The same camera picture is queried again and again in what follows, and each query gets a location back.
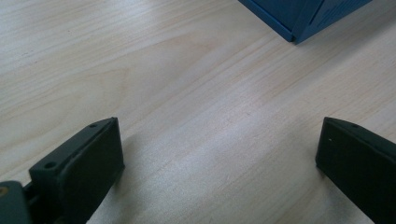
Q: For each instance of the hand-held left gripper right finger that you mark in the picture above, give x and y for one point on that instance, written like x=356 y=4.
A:
x=361 y=168

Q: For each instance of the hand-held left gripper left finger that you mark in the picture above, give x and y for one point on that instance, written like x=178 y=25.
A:
x=81 y=174

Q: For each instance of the blue three-slot file rack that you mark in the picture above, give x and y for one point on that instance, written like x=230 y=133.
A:
x=305 y=15

